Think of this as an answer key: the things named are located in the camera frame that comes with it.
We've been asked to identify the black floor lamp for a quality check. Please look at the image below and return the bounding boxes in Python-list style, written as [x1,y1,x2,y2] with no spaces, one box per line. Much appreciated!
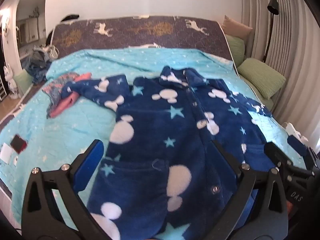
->
[262,0,280,63]

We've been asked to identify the grey deer-print mattress cover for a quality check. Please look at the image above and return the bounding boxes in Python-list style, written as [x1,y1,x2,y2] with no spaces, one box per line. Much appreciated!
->
[0,16,238,130]

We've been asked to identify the blue denim clothes pile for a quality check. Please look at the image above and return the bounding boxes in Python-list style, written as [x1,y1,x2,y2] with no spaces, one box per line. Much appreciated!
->
[22,47,54,84]

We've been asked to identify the beige pillow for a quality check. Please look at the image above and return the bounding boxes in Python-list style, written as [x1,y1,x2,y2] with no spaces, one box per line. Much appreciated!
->
[221,15,253,40]

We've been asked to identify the white cat figurine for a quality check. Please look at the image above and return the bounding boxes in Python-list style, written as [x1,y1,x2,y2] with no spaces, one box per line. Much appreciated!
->
[4,64,20,99]

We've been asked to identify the red phone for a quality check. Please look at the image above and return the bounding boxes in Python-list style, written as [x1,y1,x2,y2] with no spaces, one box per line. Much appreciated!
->
[10,134,27,153]

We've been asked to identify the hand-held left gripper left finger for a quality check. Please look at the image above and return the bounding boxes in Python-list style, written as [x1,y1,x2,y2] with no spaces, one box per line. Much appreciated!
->
[21,139,118,240]

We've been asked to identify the floral folded cloth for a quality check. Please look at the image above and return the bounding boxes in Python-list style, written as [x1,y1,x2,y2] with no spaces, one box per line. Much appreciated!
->
[42,72,80,118]

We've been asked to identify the white slatted rack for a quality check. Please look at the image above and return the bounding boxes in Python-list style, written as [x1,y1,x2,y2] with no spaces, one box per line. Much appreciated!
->
[0,76,7,102]

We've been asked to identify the white paper sheet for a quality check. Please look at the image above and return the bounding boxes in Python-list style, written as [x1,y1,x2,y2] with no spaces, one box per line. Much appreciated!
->
[0,142,15,165]

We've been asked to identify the arched wall mirror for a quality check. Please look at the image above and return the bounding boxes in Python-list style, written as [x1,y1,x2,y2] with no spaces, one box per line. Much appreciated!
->
[14,0,48,62]

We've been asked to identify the green pillow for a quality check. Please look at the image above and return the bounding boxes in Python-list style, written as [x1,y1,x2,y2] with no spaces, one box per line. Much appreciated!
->
[226,35,245,65]
[237,57,287,100]
[14,70,34,95]

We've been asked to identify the grey white garment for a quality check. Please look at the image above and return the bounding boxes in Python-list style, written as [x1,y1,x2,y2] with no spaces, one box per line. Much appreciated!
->
[41,45,60,58]

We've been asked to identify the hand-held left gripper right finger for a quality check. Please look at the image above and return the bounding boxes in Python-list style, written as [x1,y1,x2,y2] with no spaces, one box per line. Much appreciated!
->
[211,139,289,240]

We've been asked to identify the turquoise star-print blanket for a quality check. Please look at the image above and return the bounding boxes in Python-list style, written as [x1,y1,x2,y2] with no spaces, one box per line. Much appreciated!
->
[0,49,308,240]

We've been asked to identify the navy fleece star-print jacket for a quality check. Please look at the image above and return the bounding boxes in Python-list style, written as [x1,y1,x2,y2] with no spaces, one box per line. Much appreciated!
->
[61,66,275,238]

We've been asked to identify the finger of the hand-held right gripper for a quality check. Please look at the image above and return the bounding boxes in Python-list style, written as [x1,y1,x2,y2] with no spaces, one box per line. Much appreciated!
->
[264,142,315,180]
[287,135,320,165]

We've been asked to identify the pink folded cloth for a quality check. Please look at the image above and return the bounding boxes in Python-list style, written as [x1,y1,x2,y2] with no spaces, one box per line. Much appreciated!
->
[49,72,92,118]

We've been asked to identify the green seat cushion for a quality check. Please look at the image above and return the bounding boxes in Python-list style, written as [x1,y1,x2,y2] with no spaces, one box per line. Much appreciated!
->
[240,75,275,114]

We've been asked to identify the white power strip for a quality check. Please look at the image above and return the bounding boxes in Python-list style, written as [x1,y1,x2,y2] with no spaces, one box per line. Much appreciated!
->
[284,122,309,143]

